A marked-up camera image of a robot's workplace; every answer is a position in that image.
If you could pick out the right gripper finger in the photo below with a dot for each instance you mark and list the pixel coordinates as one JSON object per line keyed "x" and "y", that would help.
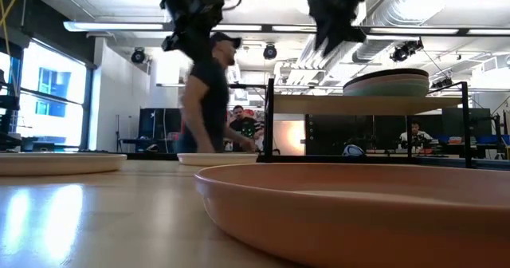
{"x": 330, "y": 38}
{"x": 319, "y": 34}

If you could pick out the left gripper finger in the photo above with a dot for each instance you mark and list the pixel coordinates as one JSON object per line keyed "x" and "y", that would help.
{"x": 175, "y": 43}
{"x": 198, "y": 49}

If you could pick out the pale green plate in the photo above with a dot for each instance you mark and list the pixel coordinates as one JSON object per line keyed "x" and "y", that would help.
{"x": 386, "y": 91}

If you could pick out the white bowl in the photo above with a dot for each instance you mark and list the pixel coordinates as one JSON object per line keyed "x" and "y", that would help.
{"x": 215, "y": 159}

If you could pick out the pale blue-white plate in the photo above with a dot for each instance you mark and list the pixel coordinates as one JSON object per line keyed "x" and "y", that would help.
{"x": 60, "y": 164}

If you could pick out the salmon orange plate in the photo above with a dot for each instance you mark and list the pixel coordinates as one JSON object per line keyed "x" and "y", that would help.
{"x": 358, "y": 228}

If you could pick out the black ceiling spotlight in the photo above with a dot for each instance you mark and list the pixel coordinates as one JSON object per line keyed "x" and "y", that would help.
{"x": 440, "y": 83}
{"x": 138, "y": 56}
{"x": 404, "y": 52}
{"x": 270, "y": 52}

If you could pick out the person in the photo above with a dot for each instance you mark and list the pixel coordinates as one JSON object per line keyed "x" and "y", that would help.
{"x": 416, "y": 136}
{"x": 211, "y": 100}
{"x": 245, "y": 126}

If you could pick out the long ceiling light strip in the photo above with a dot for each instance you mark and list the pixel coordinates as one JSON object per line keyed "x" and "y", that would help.
{"x": 418, "y": 31}
{"x": 119, "y": 26}
{"x": 255, "y": 28}

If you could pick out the black monitor screen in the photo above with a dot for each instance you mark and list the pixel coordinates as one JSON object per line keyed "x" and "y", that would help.
{"x": 159, "y": 122}

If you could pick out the dark partition panel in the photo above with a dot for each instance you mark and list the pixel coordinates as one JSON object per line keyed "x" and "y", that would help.
{"x": 338, "y": 130}

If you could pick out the glowing orange panel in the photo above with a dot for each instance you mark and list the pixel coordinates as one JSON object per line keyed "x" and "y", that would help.
{"x": 289, "y": 138}

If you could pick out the large window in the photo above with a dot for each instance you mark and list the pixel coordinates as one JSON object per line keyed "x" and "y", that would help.
{"x": 52, "y": 100}

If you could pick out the dark equipment rack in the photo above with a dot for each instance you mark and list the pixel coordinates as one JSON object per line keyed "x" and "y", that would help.
{"x": 8, "y": 120}

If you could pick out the silver ventilation duct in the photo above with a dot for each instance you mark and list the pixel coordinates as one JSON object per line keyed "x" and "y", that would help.
{"x": 402, "y": 5}

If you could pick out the wooden shelf with black frame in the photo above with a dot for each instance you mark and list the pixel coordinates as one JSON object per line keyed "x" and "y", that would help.
{"x": 358, "y": 105}

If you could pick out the black table edge frame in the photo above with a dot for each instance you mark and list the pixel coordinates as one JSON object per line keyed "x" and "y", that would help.
{"x": 311, "y": 158}

